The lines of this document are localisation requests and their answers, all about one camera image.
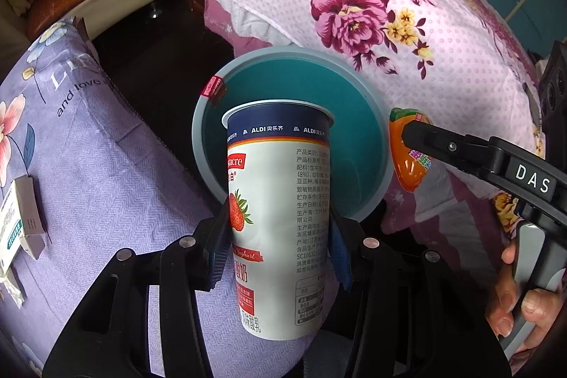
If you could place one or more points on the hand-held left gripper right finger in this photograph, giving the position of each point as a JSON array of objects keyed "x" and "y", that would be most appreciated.
[{"x": 339, "y": 249}]

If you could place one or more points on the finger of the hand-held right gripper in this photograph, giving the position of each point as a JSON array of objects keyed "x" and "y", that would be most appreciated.
[{"x": 478, "y": 161}]

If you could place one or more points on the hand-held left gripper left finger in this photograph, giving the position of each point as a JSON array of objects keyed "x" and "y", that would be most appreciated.
[{"x": 219, "y": 247}]

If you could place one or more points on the orange snack packet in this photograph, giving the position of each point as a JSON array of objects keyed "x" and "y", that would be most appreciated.
[{"x": 407, "y": 176}]

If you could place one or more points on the strawberry yogurt cup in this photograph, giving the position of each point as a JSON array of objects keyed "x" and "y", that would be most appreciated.
[{"x": 274, "y": 183}]

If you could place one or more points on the teal round bin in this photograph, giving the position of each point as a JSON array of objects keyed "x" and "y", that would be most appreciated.
[{"x": 310, "y": 81}]

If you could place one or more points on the person's right hand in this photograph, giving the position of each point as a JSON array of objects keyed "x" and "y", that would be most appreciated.
[{"x": 505, "y": 302}]

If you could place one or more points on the pink floral blanket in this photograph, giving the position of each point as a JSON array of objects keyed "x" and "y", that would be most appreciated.
[{"x": 443, "y": 72}]

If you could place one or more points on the white cloth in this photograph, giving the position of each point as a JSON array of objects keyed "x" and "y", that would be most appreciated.
[{"x": 328, "y": 356}]

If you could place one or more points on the purple floral blanket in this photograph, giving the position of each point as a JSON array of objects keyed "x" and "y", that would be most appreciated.
[{"x": 133, "y": 183}]

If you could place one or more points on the open white medicine box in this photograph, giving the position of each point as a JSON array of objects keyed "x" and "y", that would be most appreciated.
[{"x": 29, "y": 214}]

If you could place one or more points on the white folded leaflet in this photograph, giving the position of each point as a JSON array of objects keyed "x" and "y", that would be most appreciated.
[{"x": 12, "y": 291}]

